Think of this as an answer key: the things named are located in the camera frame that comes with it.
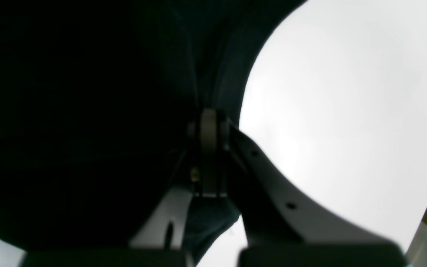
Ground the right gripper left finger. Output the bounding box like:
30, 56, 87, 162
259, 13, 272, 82
130, 109, 218, 267

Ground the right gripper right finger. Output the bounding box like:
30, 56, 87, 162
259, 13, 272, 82
217, 111, 408, 267

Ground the black T-shirt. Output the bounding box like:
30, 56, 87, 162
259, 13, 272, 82
0, 0, 304, 267

